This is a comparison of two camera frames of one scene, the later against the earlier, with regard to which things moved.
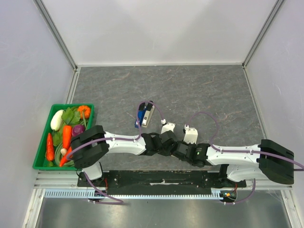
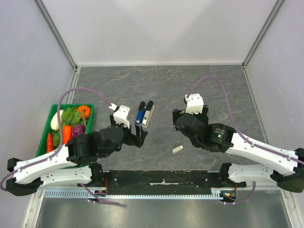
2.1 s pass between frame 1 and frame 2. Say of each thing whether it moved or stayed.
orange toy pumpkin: stayed
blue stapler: stayed
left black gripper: moved
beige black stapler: stayed
